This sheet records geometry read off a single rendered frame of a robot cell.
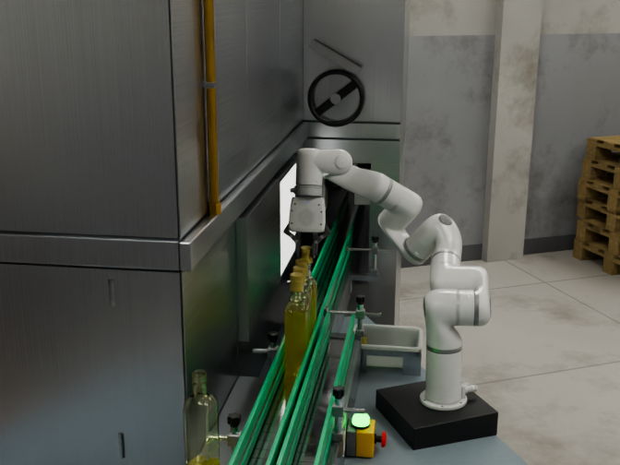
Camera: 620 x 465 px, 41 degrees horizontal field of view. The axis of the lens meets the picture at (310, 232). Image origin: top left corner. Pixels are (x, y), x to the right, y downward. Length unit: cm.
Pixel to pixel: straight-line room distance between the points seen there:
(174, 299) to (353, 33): 169
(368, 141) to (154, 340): 166
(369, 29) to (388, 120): 34
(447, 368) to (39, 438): 102
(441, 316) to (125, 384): 83
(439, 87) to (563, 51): 98
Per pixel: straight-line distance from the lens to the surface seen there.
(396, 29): 315
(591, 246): 627
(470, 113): 591
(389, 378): 257
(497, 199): 606
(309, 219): 231
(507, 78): 593
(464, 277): 226
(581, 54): 635
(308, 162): 231
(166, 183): 165
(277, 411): 209
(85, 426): 191
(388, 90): 317
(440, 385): 225
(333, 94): 314
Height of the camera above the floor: 187
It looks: 16 degrees down
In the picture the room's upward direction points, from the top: straight up
